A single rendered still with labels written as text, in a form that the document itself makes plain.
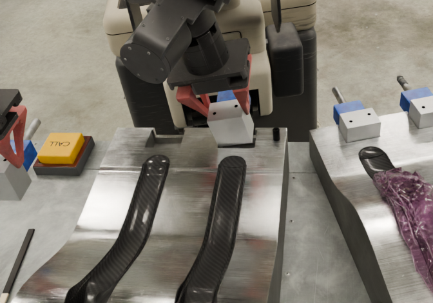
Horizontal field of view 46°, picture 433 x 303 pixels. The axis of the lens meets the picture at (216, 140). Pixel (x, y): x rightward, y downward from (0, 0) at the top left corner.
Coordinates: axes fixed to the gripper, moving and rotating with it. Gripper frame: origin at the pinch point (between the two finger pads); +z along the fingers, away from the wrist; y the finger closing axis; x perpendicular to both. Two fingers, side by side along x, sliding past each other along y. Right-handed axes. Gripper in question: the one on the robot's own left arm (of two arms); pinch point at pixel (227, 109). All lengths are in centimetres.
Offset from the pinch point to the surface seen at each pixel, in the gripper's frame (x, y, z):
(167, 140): 0.8, -11.3, 5.3
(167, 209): -14.1, -7.5, 2.5
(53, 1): 225, -172, 98
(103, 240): -19.2, -14.3, 0.5
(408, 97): 10.1, 24.3, 12.3
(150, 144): -0.8, -13.4, 4.1
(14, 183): -13.7, -25.7, -5.5
